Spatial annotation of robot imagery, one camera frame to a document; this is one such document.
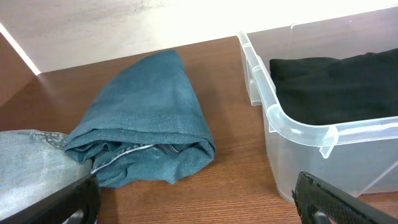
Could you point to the light blue folded jeans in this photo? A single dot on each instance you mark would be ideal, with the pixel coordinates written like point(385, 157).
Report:
point(34, 166)

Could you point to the dark blue folded jeans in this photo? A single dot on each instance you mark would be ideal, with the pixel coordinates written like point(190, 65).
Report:
point(145, 124)

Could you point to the black garment with red band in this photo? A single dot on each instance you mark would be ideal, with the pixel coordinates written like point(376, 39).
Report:
point(323, 90)

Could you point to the clear plastic storage bin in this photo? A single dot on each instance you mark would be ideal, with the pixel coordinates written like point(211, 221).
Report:
point(358, 157)

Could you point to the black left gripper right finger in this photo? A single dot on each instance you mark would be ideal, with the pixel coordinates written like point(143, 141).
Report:
point(319, 202)

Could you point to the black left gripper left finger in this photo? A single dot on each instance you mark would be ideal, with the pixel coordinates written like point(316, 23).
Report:
point(78, 202)

